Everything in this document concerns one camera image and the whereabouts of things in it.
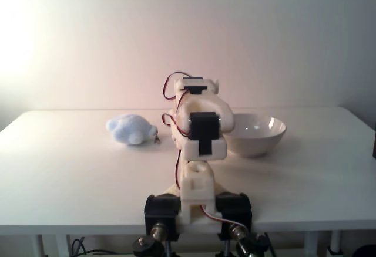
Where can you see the white ceramic bowl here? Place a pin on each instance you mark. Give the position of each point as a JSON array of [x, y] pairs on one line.
[[258, 139]]

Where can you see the black table clamp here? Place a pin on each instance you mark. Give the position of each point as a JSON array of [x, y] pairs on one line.
[[235, 210], [161, 210]]

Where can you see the white table leg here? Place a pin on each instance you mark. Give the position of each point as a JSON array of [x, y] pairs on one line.
[[311, 243], [60, 245]]

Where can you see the skyblue plush doll with clasp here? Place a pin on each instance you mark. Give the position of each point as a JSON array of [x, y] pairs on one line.
[[129, 128]]

